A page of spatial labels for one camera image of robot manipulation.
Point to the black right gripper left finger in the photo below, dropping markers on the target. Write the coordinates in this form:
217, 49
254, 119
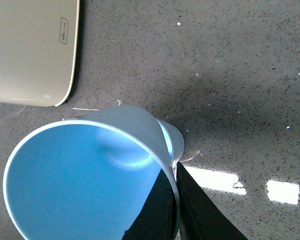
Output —
157, 218

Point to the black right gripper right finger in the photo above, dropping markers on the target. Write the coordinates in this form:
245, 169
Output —
200, 217

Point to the blue cup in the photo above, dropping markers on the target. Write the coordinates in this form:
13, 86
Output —
88, 177
174, 141

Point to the cream white toaster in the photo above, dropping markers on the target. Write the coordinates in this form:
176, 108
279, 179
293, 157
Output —
38, 45

